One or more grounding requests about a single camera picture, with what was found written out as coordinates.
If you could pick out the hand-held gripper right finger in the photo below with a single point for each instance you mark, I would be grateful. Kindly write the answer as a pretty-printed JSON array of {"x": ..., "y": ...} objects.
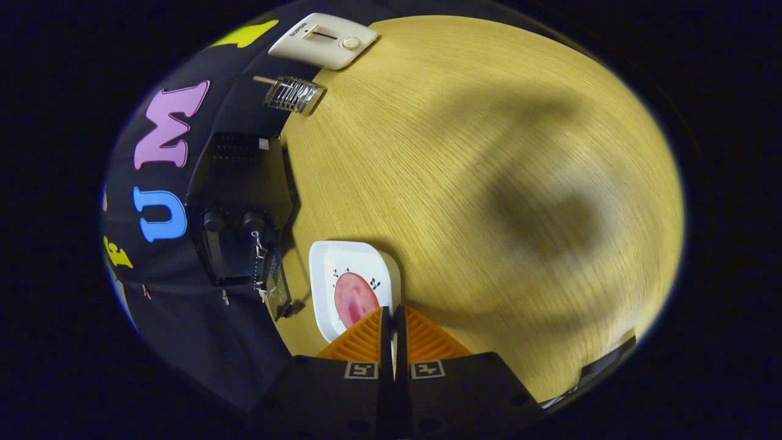
[{"x": 452, "y": 397}]

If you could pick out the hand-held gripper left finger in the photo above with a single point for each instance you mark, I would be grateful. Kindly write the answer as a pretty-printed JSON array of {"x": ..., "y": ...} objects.
[{"x": 342, "y": 397}]

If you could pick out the pink meat slice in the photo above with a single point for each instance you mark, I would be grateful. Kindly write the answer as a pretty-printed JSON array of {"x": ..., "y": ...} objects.
[{"x": 354, "y": 296}]

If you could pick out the white square tray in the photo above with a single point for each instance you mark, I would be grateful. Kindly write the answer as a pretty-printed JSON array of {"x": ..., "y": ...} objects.
[{"x": 354, "y": 256}]

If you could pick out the black toaster oven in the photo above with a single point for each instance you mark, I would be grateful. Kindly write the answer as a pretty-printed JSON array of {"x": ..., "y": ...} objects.
[{"x": 235, "y": 183}]

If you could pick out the white toaster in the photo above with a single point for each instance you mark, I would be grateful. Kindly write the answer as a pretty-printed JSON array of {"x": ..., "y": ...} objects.
[{"x": 324, "y": 43}]

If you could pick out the black backdrop cloth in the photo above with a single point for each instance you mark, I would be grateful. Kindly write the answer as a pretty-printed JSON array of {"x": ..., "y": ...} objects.
[{"x": 183, "y": 305}]

